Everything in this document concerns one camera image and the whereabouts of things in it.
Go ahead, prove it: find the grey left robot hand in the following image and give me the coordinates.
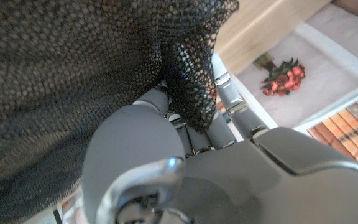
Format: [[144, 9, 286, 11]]
[[81, 51, 358, 224]]

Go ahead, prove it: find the black mesh netting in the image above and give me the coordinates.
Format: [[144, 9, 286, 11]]
[[0, 0, 241, 224]]

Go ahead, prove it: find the printed bookshelf backdrop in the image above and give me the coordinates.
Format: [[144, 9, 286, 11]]
[[23, 2, 358, 224]]

